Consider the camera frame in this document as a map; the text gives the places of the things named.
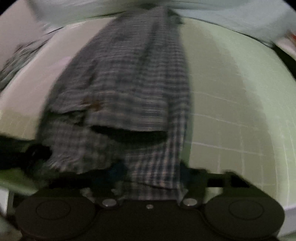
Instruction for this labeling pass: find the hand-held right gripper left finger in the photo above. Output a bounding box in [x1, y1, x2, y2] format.
[50, 162, 127, 208]

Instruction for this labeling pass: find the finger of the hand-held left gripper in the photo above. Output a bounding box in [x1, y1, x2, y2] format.
[25, 145, 53, 173]

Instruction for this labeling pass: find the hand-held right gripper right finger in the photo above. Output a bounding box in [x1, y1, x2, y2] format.
[180, 162, 259, 209]

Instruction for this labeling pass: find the blue checked shirt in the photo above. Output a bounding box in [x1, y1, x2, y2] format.
[37, 6, 193, 202]

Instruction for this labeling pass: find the green grid cutting mat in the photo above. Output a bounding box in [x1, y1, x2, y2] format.
[0, 17, 296, 209]

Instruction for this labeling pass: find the white folded garment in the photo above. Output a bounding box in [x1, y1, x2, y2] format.
[276, 38, 296, 59]

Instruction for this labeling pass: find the red folded garment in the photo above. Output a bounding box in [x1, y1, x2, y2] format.
[287, 30, 296, 46]

